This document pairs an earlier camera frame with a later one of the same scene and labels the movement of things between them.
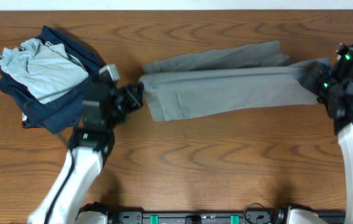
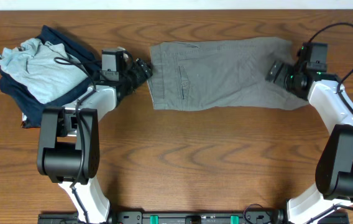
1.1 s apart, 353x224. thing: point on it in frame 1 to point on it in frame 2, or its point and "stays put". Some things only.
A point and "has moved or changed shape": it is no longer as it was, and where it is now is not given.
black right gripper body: [318, 78] to [286, 78]
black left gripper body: [126, 100] to [142, 71]
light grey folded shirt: [46, 70] stays put
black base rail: [257, 216] stays put
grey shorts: [224, 79] has moved or changed shape
